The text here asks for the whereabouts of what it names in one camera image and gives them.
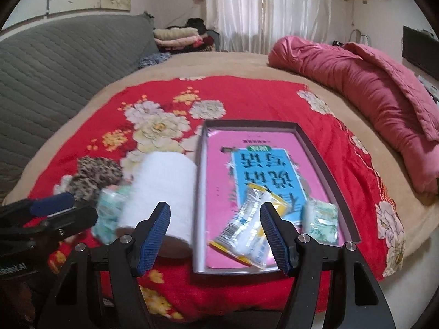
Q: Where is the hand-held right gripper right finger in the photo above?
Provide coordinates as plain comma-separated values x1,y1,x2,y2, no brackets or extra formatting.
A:
260,202,395,329

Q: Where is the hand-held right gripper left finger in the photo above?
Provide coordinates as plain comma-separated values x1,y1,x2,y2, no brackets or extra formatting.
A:
41,202,172,329

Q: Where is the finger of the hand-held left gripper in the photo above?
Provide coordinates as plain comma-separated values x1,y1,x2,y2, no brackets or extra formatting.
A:
21,206,99,245
0,192,76,228

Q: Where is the yellow and white snack packet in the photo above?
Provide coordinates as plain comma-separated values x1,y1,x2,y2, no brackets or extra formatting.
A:
208,183,299,270

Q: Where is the green floral tissue packet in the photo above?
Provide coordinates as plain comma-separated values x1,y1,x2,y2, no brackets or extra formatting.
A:
302,199,341,246
92,183,133,244

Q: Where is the white toilet paper roll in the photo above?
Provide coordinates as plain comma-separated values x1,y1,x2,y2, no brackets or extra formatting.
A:
118,151,199,259

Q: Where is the leopard print scrunchie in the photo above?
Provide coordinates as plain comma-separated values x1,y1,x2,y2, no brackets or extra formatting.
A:
67,156,124,202

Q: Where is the pink box lid tray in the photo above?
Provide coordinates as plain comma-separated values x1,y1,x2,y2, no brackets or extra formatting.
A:
193,119,361,275

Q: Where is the pink and blue book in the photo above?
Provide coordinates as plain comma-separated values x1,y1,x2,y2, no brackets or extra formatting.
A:
206,128,344,270

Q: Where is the grey quilted cushion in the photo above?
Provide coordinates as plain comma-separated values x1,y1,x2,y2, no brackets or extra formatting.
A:
0,14,161,206

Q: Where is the red floral blanket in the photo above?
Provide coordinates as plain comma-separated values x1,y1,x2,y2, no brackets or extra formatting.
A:
22,75,407,323

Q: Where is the pink quilt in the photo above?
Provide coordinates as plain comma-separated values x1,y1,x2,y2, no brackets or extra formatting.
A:
268,36,439,193

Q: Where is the blue patterned cloth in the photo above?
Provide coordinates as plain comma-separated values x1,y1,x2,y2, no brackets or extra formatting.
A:
137,53,172,70

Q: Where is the folded pink cloth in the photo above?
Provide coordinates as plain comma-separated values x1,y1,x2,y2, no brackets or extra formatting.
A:
156,38,206,51

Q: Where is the folded cream blanket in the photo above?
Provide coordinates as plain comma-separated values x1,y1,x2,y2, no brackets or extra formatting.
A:
153,27,201,42

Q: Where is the black garment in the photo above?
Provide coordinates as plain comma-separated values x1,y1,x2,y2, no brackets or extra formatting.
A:
185,18,208,36

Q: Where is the white sheer curtain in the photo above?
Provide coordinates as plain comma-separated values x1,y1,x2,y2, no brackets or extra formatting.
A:
204,0,332,54

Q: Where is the black television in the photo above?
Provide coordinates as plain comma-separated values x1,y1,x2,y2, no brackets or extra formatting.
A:
403,25,439,83

